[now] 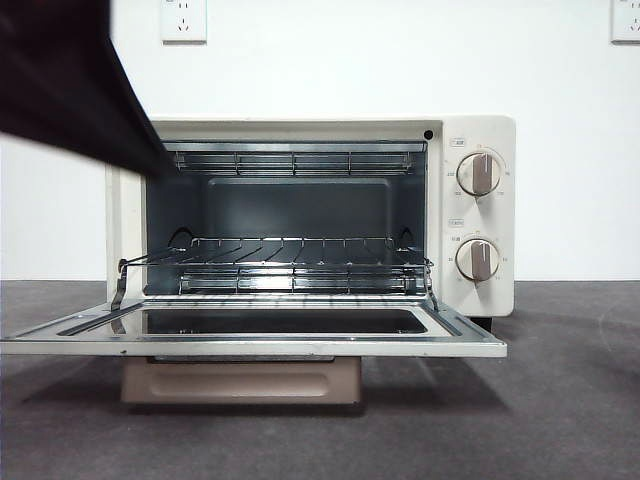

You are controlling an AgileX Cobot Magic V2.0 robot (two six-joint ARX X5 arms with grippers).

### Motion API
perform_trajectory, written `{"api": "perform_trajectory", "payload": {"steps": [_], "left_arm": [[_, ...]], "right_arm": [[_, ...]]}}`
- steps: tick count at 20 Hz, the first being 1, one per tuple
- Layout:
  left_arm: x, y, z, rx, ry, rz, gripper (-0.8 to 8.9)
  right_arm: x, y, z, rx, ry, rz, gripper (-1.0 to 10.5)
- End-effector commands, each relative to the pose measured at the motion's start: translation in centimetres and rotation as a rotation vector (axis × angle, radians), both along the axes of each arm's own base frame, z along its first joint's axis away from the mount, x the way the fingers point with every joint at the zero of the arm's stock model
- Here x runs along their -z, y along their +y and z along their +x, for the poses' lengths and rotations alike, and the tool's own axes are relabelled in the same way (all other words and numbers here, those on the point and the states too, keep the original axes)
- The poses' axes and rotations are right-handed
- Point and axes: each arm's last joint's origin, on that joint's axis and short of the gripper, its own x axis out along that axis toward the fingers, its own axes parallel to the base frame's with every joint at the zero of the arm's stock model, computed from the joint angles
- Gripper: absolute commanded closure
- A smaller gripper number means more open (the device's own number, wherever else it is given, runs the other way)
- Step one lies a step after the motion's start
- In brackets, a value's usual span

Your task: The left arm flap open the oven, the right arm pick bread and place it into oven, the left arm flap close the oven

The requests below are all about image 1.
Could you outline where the glass oven door with handle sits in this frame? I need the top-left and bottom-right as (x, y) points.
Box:
(0, 294), (509, 406)

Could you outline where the cream toaster oven housing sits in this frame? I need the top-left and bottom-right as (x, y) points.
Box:
(104, 114), (517, 331)

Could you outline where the cream temperature knob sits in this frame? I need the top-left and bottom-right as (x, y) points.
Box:
(456, 151), (504, 198)

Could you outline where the cream timer knob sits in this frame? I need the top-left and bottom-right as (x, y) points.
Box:
(455, 236), (503, 283)

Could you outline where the white wall socket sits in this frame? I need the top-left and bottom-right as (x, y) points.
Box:
(610, 0), (640, 44)
(160, 0), (208, 45)

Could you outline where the metal wire oven rack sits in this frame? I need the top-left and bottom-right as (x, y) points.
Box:
(119, 235), (436, 269)

